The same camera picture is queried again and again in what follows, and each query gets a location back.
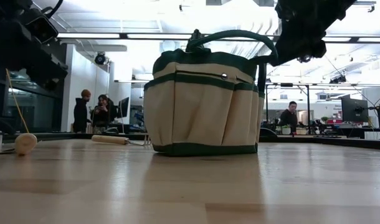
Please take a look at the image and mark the black metal rack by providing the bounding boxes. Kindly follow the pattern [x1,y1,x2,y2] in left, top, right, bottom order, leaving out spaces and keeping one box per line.
[264,82,312,134]

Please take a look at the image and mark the black computer monitor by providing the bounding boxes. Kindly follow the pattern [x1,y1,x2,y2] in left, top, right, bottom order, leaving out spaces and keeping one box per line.
[116,96,130,119]
[341,95,370,123]

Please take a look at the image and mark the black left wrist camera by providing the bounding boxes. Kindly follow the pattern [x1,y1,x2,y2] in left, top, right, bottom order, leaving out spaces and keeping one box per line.
[20,7,59,44]

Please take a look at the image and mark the beige green gardening bag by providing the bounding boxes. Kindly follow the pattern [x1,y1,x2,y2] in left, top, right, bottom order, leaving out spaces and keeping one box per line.
[143,29,278,157]

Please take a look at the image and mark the black track light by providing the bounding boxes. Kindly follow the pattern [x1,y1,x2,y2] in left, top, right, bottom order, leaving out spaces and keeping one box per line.
[329,74,347,85]

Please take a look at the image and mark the person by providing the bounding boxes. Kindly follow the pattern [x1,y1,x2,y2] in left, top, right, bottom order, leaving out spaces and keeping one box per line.
[278,101,300,133]
[72,89,93,134]
[90,94,116,134]

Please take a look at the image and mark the green handled pruning shears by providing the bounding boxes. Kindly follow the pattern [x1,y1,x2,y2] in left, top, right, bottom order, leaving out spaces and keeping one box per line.
[257,62,267,94]

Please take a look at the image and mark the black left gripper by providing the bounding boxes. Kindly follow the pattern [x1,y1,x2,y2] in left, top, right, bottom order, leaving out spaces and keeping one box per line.
[0,18,69,91]

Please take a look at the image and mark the black office desk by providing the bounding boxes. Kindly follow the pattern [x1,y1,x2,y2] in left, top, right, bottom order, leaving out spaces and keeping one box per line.
[313,126,380,140]

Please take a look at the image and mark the long ceiling light bar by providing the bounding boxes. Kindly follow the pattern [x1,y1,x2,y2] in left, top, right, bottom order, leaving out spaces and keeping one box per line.
[56,32,380,44]

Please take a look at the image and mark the dark glass partition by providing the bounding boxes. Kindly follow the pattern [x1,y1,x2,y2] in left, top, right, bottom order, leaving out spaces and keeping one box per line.
[0,43,68,134]

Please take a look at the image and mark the yellow cable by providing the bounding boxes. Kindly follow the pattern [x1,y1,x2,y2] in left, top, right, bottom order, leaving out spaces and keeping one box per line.
[5,68,31,134]

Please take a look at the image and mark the wide trowel wooden handle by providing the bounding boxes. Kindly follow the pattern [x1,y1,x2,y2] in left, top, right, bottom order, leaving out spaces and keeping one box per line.
[0,133,38,156]

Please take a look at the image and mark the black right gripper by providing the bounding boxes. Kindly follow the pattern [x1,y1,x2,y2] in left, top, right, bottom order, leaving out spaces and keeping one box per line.
[268,0,358,67]

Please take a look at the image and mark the black aluminium table frame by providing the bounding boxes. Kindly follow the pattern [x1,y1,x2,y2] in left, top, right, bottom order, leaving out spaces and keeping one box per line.
[0,118,380,151]

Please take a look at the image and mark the hand rake wooden handle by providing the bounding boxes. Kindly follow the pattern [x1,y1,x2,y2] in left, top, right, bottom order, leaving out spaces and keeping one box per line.
[91,134,152,147]

